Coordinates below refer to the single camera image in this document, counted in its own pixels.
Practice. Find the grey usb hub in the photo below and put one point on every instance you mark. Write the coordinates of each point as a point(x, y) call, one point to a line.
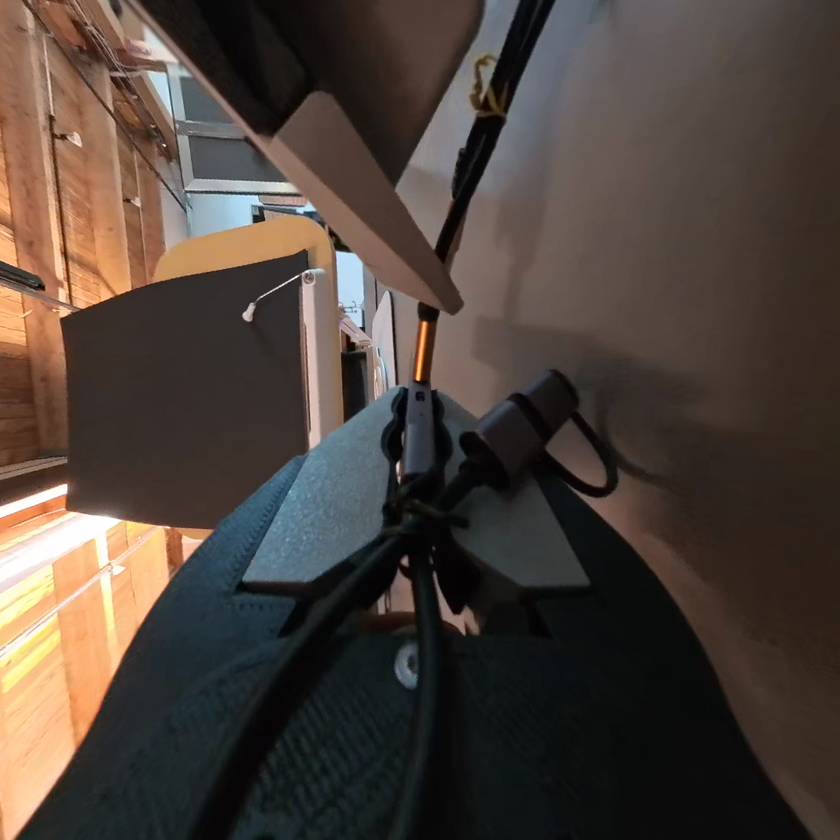
point(420, 433)

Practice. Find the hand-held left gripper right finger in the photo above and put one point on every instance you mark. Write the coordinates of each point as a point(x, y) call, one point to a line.
point(525, 538)

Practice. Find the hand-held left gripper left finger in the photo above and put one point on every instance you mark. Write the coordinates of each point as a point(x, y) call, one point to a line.
point(321, 512)

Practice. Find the grey framed panel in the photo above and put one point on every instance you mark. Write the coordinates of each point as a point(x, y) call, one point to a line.
point(229, 157)

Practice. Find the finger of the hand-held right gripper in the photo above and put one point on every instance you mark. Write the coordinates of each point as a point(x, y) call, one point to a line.
point(367, 197)

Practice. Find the grey metal hub plug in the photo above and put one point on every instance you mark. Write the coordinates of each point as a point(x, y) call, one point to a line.
point(518, 426)

